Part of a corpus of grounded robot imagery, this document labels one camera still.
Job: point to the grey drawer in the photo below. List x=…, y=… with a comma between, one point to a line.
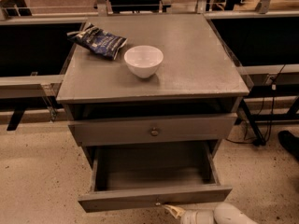
x=122, y=131
x=149, y=175

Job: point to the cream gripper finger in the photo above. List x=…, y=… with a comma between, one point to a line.
x=175, y=211

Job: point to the blue chip bag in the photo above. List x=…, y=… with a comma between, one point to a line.
x=98, y=41

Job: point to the white ceramic bowl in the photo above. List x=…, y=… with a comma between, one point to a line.
x=143, y=61

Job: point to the black shoe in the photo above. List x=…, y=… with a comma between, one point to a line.
x=289, y=142

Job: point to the grey top drawer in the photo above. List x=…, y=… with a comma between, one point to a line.
x=122, y=131

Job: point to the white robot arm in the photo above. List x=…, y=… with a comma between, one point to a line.
x=223, y=213

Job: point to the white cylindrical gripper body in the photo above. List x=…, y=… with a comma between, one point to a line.
x=191, y=217

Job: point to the grey wooden drawer cabinet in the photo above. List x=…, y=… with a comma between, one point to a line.
x=196, y=76

